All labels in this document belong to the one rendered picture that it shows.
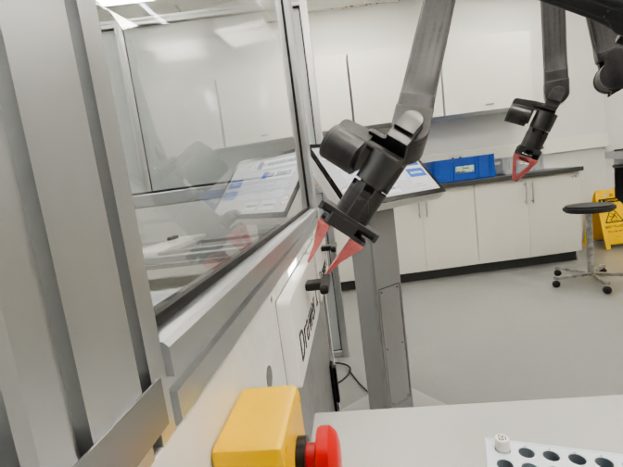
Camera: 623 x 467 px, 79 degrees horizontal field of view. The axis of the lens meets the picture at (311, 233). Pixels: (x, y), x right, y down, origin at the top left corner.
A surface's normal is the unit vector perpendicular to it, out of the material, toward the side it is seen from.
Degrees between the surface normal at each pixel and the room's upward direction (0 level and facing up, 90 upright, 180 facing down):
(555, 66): 77
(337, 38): 90
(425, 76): 59
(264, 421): 0
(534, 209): 90
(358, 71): 90
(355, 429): 0
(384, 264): 90
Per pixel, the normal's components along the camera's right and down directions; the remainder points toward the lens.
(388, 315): 0.57, 0.04
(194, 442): 0.99, -0.11
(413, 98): -0.16, -0.37
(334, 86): 0.03, 0.13
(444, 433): -0.13, -0.98
